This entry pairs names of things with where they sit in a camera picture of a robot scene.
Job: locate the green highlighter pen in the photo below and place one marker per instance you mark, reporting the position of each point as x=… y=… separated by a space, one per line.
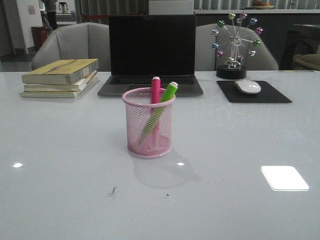
x=167 y=93

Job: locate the pink highlighter pen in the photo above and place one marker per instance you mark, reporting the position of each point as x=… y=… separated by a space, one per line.
x=155 y=98

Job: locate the pink mesh pen holder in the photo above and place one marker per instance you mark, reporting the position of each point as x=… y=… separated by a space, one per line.
x=138 y=108

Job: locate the grey open laptop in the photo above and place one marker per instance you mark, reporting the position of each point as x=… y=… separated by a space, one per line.
x=147 y=46

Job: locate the middle white book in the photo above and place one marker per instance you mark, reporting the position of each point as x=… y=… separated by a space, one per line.
x=78 y=86

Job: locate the white book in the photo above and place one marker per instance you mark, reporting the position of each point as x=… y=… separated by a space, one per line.
x=78 y=86
x=49 y=94

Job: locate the white computer mouse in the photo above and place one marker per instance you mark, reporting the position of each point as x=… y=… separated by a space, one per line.
x=247 y=86

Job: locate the right grey armchair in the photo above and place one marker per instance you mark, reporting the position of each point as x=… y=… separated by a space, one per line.
x=255 y=58

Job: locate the grey armchair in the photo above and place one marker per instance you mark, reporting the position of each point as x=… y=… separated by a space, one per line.
x=87 y=40
x=255 y=58

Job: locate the top yellow book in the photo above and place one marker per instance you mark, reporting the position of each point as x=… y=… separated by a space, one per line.
x=61 y=72

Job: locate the left grey armchair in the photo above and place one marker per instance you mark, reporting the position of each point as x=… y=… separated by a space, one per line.
x=87 y=40

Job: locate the black mouse pad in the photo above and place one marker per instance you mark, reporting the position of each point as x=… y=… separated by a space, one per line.
x=267 y=95

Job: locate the ferris wheel desk toy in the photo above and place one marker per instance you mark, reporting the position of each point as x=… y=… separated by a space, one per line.
x=232 y=68

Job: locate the bottom white book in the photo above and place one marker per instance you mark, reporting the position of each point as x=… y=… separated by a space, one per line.
x=49 y=94

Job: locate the red trash bin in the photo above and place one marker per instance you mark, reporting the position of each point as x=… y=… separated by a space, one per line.
x=39 y=35

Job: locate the fruit bowl on counter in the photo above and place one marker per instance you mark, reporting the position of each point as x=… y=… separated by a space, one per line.
x=261 y=5

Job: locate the person standing in background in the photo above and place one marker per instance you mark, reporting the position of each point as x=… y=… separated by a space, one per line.
x=50 y=9

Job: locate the olive cushion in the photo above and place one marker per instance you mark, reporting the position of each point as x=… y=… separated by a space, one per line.
x=310 y=61

